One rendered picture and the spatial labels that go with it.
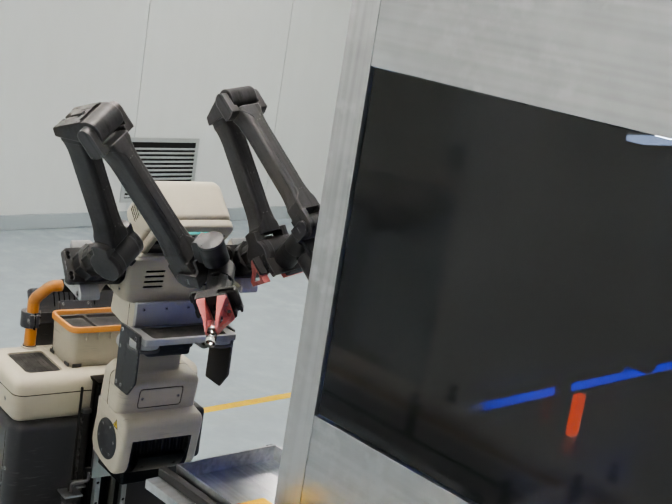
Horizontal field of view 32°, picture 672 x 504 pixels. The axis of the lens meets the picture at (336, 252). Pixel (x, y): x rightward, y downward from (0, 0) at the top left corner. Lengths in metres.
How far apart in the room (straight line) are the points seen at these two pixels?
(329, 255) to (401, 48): 0.36
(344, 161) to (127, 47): 6.05
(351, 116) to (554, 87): 0.40
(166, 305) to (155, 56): 5.27
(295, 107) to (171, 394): 6.02
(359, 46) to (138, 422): 1.36
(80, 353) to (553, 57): 1.88
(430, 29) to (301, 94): 7.11
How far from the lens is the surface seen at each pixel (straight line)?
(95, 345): 3.20
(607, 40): 1.59
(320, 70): 8.96
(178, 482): 2.42
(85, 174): 2.53
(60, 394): 3.15
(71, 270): 2.77
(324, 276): 1.94
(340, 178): 1.91
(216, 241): 2.46
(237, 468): 2.55
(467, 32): 1.73
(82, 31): 7.71
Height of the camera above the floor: 1.95
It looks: 14 degrees down
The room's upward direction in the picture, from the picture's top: 9 degrees clockwise
